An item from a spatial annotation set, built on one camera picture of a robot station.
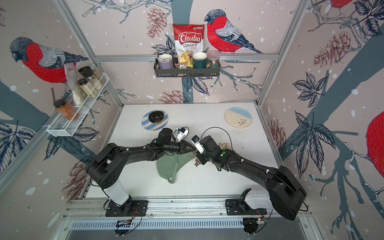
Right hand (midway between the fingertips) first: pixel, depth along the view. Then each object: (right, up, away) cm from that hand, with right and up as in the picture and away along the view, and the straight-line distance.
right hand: (199, 149), depth 85 cm
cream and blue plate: (+31, +18, +26) cm, 44 cm away
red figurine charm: (-1, -9, +3) cm, 9 cm away
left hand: (-1, +2, -4) cm, 4 cm away
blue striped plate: (-38, +13, +23) cm, 47 cm away
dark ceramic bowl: (-31, +19, +22) cm, 42 cm away
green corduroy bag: (-18, -10, 0) cm, 20 cm away
